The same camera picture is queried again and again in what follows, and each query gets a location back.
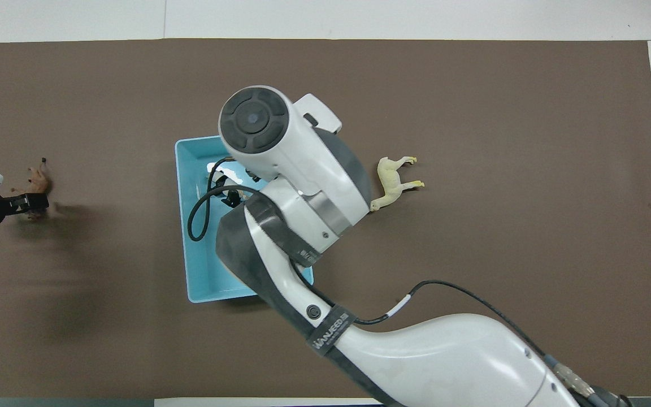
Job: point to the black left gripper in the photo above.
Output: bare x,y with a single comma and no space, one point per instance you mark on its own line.
4,206

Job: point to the brown lion toy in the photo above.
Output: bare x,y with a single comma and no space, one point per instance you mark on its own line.
37,181

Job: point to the black and white panda toy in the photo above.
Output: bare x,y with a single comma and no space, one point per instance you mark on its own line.
232,199

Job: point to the cream white llama toy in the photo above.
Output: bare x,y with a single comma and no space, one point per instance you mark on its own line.
389,183

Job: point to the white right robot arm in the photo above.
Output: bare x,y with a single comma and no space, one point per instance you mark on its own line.
280,147

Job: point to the light blue storage box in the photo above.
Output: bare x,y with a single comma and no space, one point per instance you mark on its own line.
201,265

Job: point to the brown table mat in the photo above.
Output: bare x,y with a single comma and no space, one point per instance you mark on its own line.
529,169

